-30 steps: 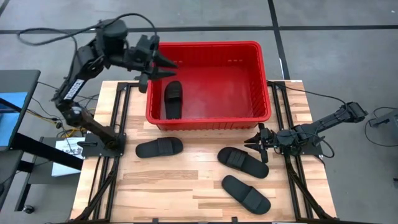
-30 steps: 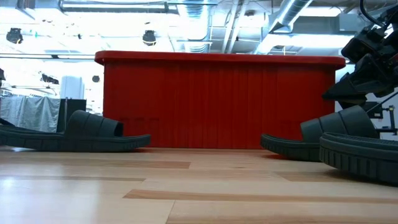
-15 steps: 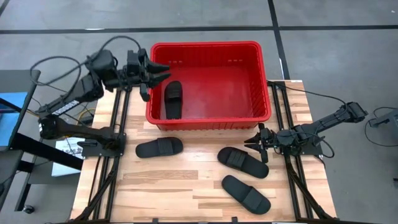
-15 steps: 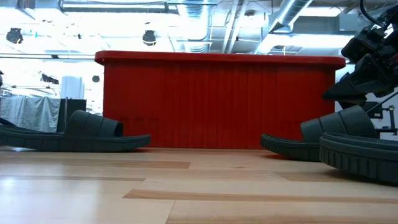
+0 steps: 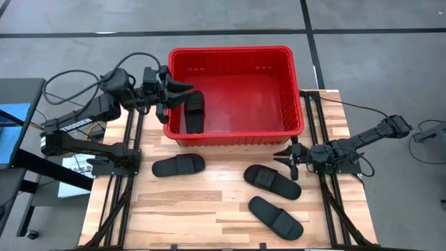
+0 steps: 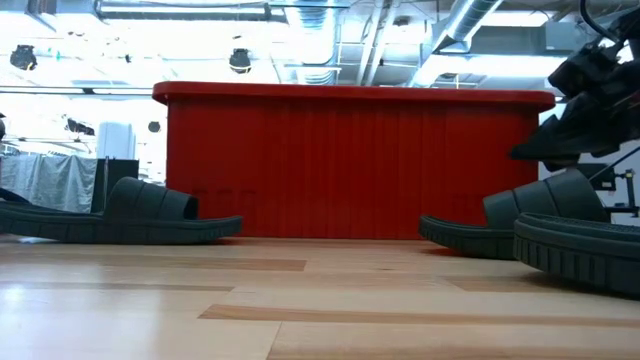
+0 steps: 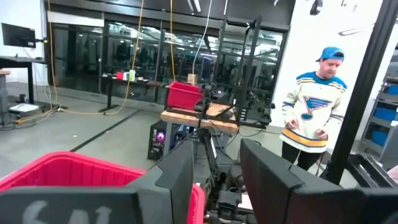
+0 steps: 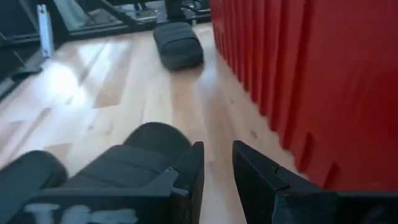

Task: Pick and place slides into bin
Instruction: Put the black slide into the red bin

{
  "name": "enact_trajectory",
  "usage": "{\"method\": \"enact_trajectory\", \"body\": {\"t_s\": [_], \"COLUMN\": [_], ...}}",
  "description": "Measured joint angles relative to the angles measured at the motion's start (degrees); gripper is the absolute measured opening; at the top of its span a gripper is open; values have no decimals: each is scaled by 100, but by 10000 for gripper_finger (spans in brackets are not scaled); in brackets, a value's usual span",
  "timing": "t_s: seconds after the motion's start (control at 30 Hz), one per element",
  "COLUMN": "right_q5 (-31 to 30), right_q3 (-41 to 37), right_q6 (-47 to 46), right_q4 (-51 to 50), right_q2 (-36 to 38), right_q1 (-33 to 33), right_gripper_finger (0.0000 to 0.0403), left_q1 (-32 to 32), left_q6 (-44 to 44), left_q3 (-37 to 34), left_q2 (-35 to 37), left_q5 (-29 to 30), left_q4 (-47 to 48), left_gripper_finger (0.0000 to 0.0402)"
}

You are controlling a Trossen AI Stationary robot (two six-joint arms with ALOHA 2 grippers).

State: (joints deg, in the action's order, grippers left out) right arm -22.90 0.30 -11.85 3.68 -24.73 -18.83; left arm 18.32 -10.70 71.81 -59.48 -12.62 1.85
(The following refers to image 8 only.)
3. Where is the silver metal bracket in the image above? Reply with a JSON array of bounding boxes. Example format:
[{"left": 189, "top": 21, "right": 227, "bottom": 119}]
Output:
[{"left": 36, "top": 4, "right": 56, "bottom": 59}]

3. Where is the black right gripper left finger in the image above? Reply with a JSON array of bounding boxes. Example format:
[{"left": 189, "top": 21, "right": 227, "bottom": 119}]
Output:
[{"left": 6, "top": 141, "right": 205, "bottom": 224}]

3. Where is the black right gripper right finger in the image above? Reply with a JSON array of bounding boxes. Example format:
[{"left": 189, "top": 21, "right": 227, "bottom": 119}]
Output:
[{"left": 232, "top": 139, "right": 398, "bottom": 224}]

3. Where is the red ribbed plastic bin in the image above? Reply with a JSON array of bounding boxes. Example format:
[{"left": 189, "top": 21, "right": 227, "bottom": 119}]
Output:
[{"left": 210, "top": 0, "right": 398, "bottom": 191}]

